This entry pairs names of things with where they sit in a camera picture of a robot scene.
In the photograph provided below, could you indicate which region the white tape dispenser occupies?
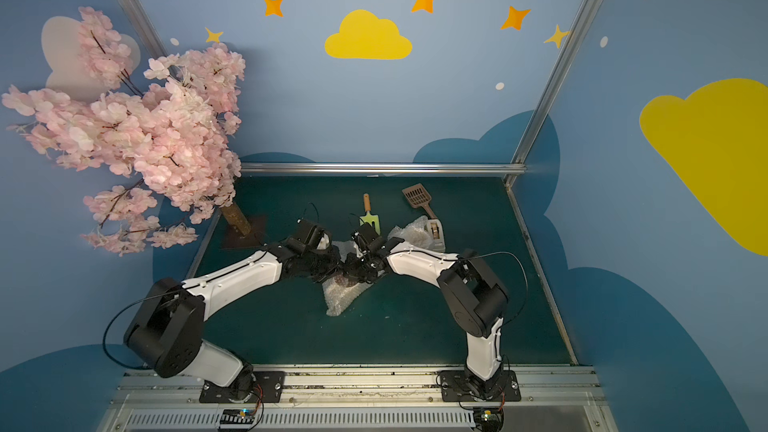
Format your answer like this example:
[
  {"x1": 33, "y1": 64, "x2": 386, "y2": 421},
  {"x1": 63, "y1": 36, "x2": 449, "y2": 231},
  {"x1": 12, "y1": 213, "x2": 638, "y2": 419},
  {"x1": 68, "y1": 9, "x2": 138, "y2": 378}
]
[{"x1": 425, "y1": 219, "x2": 446, "y2": 253}]

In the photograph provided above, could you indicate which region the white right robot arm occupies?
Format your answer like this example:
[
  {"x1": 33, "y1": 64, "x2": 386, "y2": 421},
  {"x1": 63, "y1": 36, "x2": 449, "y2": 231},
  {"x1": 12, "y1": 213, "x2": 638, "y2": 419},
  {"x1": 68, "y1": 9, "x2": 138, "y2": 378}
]
[{"x1": 342, "y1": 238, "x2": 509, "y2": 384}]

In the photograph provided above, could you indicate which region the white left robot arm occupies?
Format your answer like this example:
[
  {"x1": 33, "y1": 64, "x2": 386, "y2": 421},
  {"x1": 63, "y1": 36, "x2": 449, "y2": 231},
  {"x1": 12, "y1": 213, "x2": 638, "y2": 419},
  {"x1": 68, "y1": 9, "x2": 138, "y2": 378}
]
[{"x1": 123, "y1": 243, "x2": 341, "y2": 390}]

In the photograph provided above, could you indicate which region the brown slotted scoop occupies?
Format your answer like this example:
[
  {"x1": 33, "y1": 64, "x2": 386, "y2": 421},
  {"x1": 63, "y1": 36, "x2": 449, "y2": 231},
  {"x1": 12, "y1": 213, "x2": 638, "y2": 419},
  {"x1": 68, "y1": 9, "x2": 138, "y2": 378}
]
[{"x1": 402, "y1": 183, "x2": 436, "y2": 219}]

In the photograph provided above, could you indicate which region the left circuit board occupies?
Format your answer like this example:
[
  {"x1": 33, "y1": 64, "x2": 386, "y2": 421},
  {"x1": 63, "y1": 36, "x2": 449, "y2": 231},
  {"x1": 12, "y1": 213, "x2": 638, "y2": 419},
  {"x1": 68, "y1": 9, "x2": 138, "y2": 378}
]
[{"x1": 217, "y1": 408, "x2": 256, "y2": 431}]

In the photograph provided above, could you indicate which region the circuit board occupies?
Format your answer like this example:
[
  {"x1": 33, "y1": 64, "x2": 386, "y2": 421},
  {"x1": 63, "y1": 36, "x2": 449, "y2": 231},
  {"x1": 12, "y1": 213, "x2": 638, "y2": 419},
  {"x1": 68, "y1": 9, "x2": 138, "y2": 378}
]
[
  {"x1": 473, "y1": 408, "x2": 504, "y2": 432},
  {"x1": 217, "y1": 408, "x2": 256, "y2": 431}
]

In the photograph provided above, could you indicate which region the right circuit board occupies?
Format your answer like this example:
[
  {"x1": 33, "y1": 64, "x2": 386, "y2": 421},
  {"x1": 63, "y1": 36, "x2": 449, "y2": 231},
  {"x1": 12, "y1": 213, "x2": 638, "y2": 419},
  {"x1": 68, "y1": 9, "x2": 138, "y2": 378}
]
[{"x1": 473, "y1": 408, "x2": 504, "y2": 432}]

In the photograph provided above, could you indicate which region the pink cherry blossom tree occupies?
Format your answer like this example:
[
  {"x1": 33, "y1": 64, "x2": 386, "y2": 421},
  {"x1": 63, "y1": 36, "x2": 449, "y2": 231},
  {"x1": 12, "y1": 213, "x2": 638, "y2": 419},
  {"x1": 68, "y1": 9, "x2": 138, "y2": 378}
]
[{"x1": 2, "y1": 7, "x2": 246, "y2": 255}]

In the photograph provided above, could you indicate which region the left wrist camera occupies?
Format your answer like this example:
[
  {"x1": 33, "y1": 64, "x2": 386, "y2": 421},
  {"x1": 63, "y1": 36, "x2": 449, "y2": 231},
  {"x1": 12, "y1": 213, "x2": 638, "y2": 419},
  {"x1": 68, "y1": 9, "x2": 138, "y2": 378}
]
[{"x1": 287, "y1": 219, "x2": 331, "y2": 254}]

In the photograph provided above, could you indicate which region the green fork wooden handle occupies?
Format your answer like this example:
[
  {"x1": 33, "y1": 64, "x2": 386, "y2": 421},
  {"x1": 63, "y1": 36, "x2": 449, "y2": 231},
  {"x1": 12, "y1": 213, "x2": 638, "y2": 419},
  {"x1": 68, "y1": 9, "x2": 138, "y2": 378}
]
[{"x1": 359, "y1": 193, "x2": 381, "y2": 234}]

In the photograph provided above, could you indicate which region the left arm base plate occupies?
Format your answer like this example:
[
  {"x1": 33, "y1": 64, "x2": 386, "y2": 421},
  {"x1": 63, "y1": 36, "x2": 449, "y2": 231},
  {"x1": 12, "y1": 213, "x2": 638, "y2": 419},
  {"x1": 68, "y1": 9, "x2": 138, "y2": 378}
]
[{"x1": 199, "y1": 371, "x2": 286, "y2": 404}]

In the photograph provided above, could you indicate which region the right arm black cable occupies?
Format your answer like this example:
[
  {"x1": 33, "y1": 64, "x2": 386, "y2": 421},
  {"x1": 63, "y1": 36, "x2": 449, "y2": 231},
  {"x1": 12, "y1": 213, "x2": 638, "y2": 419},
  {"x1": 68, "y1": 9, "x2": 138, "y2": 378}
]
[{"x1": 473, "y1": 250, "x2": 530, "y2": 328}]

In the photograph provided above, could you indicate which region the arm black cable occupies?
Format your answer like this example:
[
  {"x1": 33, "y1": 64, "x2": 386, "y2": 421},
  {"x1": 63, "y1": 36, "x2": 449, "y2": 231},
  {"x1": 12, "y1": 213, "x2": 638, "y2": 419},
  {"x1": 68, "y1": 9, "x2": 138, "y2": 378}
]
[
  {"x1": 101, "y1": 290, "x2": 175, "y2": 370},
  {"x1": 473, "y1": 250, "x2": 530, "y2": 328}
]

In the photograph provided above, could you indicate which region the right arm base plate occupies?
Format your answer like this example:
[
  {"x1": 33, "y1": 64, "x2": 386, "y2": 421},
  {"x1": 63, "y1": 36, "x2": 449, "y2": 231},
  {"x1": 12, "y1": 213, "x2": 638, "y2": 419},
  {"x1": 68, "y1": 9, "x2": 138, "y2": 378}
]
[{"x1": 436, "y1": 367, "x2": 522, "y2": 403}]

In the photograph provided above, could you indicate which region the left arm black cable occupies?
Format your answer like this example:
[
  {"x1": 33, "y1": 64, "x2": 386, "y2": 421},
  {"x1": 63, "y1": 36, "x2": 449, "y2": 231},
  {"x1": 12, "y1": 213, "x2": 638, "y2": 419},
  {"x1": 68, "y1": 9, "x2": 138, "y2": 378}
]
[{"x1": 101, "y1": 290, "x2": 175, "y2": 370}]

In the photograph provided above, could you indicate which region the aluminium front rail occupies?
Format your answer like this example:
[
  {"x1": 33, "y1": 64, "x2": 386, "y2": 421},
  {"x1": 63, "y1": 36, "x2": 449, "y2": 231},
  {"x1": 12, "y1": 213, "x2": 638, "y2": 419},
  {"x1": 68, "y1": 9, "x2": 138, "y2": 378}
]
[{"x1": 98, "y1": 365, "x2": 618, "y2": 431}]

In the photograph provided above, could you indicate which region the right aluminium frame post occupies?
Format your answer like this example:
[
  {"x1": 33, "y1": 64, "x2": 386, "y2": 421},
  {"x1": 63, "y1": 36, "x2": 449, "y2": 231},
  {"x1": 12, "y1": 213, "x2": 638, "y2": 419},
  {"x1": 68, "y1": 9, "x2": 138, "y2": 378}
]
[{"x1": 503, "y1": 0, "x2": 628, "y2": 187}]

